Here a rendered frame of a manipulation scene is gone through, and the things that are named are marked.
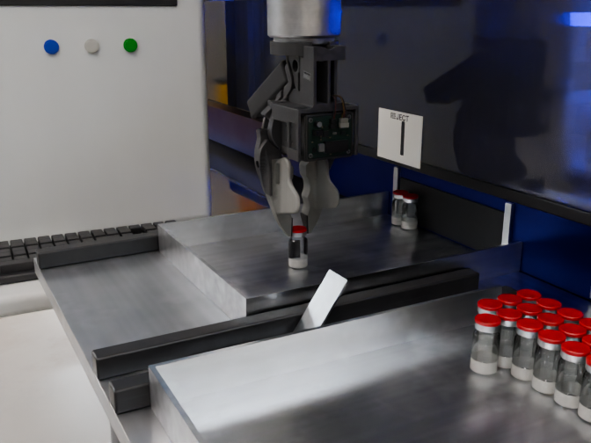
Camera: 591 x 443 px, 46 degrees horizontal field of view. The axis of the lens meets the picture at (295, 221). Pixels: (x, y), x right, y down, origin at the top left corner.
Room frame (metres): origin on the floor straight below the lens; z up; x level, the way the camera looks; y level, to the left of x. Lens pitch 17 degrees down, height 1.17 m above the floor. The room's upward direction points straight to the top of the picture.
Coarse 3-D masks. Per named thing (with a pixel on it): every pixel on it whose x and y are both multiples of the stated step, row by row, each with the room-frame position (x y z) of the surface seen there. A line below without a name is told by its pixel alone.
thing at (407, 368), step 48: (288, 336) 0.51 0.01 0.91; (336, 336) 0.53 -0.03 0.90; (384, 336) 0.55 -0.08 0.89; (432, 336) 0.57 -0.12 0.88; (192, 384) 0.47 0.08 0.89; (240, 384) 0.49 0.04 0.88; (288, 384) 0.49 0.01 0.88; (336, 384) 0.49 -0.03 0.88; (384, 384) 0.49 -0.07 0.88; (432, 384) 0.49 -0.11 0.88; (480, 384) 0.49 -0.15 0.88; (528, 384) 0.49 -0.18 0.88; (192, 432) 0.37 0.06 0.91; (240, 432) 0.42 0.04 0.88; (288, 432) 0.42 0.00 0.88; (336, 432) 0.42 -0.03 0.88; (384, 432) 0.42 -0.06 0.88; (432, 432) 0.42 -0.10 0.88; (480, 432) 0.42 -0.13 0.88; (528, 432) 0.42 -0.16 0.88; (576, 432) 0.42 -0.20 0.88
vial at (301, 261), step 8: (304, 232) 0.75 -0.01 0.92; (288, 240) 0.75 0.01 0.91; (296, 240) 0.75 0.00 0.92; (304, 240) 0.75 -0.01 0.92; (288, 248) 0.75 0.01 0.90; (296, 248) 0.74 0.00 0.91; (304, 248) 0.75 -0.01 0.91; (288, 256) 0.75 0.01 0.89; (296, 256) 0.74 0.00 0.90; (304, 256) 0.75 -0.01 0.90; (288, 264) 0.75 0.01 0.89; (296, 264) 0.74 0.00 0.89; (304, 264) 0.75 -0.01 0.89
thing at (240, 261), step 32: (384, 192) 0.96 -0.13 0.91; (160, 224) 0.81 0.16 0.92; (192, 224) 0.83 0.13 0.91; (224, 224) 0.85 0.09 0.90; (256, 224) 0.87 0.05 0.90; (320, 224) 0.92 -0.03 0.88; (352, 224) 0.92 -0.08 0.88; (384, 224) 0.92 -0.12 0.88; (192, 256) 0.71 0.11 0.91; (224, 256) 0.79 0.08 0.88; (256, 256) 0.79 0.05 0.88; (320, 256) 0.79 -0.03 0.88; (352, 256) 0.79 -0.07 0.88; (384, 256) 0.79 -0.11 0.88; (416, 256) 0.79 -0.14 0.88; (448, 256) 0.70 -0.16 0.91; (480, 256) 0.71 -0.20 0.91; (512, 256) 0.74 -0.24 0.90; (224, 288) 0.63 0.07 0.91; (256, 288) 0.69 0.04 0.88; (288, 288) 0.61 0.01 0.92; (352, 288) 0.64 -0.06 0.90
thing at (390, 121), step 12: (384, 120) 0.84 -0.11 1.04; (396, 120) 0.82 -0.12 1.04; (408, 120) 0.80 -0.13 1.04; (420, 120) 0.78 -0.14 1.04; (384, 132) 0.84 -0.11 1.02; (396, 132) 0.82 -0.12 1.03; (408, 132) 0.80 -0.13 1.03; (420, 132) 0.78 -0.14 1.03; (384, 144) 0.84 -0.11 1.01; (396, 144) 0.82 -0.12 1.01; (408, 144) 0.80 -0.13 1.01; (420, 144) 0.78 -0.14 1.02; (384, 156) 0.84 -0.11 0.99; (396, 156) 0.82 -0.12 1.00; (408, 156) 0.80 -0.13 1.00; (420, 156) 0.78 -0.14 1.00
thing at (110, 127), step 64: (0, 0) 1.07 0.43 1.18; (64, 0) 1.11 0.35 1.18; (128, 0) 1.15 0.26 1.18; (192, 0) 1.19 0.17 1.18; (0, 64) 1.07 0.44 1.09; (64, 64) 1.11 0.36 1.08; (128, 64) 1.15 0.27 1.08; (192, 64) 1.19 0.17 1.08; (0, 128) 1.06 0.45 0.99; (64, 128) 1.10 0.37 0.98; (128, 128) 1.14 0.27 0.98; (192, 128) 1.19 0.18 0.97; (0, 192) 1.06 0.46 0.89; (64, 192) 1.10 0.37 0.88; (128, 192) 1.14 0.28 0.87; (192, 192) 1.19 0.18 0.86
